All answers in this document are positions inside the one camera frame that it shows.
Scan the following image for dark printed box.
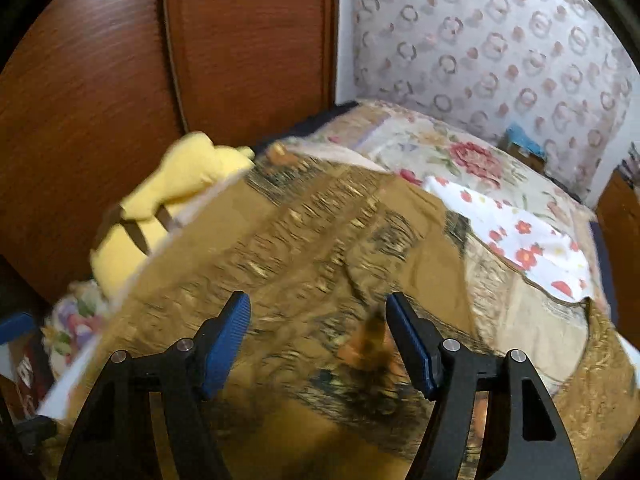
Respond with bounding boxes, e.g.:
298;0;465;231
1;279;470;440
10;340;53;413

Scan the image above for yellow plush toy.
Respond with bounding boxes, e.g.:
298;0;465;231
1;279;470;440
90;131;256;298

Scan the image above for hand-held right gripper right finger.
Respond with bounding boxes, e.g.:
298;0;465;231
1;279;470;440
385;291;583;480

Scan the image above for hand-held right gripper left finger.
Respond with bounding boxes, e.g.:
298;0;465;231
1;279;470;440
57;290;252;480

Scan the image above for floral pillow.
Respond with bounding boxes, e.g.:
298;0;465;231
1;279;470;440
42;280;113;381

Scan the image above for golden patterned cloth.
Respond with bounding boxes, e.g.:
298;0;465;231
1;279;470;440
37;157;633;480

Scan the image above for wooden wardrobe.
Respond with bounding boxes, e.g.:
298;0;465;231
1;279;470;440
0;0;341;306

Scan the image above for navy bed sheet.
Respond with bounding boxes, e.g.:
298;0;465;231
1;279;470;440
250;101;358;156

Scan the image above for white flower print blanket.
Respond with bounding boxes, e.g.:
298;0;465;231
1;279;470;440
422;175;593;303

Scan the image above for wooden cabinet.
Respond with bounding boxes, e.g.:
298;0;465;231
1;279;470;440
595;167;640;311

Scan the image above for blue object on box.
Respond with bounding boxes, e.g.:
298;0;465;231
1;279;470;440
502;122;548;171

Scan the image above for floral bedspread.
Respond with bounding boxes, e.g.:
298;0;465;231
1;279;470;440
265;100;596;221

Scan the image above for ring patterned curtain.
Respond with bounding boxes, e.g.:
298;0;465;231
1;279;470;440
350;0;633;206

